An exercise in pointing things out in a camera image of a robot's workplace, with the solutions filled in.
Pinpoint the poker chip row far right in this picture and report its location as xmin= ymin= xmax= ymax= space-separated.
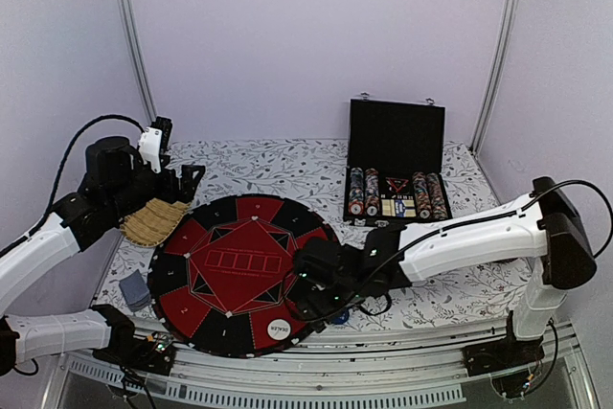
xmin=426 ymin=173 xmax=448 ymax=220

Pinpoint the black poker chip case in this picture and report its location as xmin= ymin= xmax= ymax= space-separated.
xmin=343 ymin=99 xmax=451 ymax=227

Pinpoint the boxed card deck in case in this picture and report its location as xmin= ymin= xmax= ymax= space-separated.
xmin=381 ymin=194 xmax=417 ymax=218

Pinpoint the aluminium corner post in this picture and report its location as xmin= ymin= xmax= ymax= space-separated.
xmin=469 ymin=0 xmax=519 ymax=157
xmin=117 ymin=0 xmax=158 ymax=122

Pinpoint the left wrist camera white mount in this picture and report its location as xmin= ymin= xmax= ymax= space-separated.
xmin=137 ymin=116 xmax=172 ymax=173

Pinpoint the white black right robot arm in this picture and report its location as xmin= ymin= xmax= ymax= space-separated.
xmin=281 ymin=176 xmax=612 ymax=367

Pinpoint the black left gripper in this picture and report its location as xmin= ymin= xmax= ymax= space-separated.
xmin=107 ymin=153 xmax=206 ymax=218

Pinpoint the white dealer button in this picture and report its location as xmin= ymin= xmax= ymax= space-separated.
xmin=266 ymin=318 xmax=292 ymax=341

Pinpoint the poker chip row far left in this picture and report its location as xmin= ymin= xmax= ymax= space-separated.
xmin=348 ymin=167 xmax=365 ymax=216

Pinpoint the woven bamboo fan mat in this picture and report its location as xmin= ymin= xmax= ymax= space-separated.
xmin=120 ymin=198 xmax=191 ymax=248

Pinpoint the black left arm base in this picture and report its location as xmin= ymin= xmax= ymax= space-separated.
xmin=92 ymin=331 xmax=176 ymax=376

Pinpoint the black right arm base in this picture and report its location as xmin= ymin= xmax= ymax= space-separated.
xmin=462 ymin=337 xmax=545 ymax=376

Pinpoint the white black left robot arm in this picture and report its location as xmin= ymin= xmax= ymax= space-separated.
xmin=1 ymin=117 xmax=206 ymax=375

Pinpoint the right aluminium corner post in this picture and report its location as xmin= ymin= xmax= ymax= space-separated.
xmin=469 ymin=0 xmax=519 ymax=157

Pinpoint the blue checkered card deck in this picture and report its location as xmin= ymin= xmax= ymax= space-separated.
xmin=119 ymin=271 xmax=151 ymax=312

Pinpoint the round red black poker mat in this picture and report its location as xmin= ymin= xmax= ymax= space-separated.
xmin=148 ymin=194 xmax=337 ymax=358

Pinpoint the left aluminium corner post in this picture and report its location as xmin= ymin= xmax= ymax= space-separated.
xmin=117 ymin=0 xmax=158 ymax=122

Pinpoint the poker chip row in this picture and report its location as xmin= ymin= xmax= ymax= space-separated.
xmin=348 ymin=167 xmax=365 ymax=216
xmin=365 ymin=168 xmax=380 ymax=216
xmin=412 ymin=171 xmax=432 ymax=219
xmin=426 ymin=173 xmax=448 ymax=220

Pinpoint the blue small blind button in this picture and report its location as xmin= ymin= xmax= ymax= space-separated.
xmin=331 ymin=310 xmax=350 ymax=326

